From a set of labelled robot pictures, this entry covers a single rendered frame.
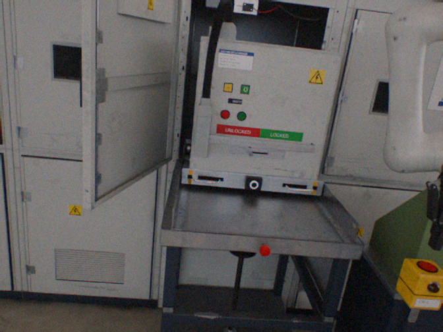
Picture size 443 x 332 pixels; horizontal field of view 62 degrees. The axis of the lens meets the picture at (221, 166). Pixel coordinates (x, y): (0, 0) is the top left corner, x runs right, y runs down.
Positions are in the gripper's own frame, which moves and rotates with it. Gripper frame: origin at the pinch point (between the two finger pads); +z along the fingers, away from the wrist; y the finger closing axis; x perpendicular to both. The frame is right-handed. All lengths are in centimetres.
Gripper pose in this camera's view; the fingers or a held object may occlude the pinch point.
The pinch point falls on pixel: (438, 235)
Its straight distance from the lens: 106.4
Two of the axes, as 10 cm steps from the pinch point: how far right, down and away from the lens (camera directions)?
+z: -1.1, 9.4, 3.2
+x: 0.5, 3.2, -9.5
